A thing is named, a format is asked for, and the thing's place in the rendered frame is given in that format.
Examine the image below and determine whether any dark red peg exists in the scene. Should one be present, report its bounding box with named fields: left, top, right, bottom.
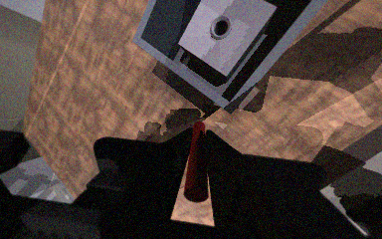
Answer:
left=184, top=121, right=209, bottom=202

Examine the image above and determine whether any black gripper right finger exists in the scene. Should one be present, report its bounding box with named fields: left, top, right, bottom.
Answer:
left=206, top=129, right=326, bottom=228

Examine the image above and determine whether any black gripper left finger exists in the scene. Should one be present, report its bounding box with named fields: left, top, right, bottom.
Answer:
left=94, top=127, right=193, bottom=219

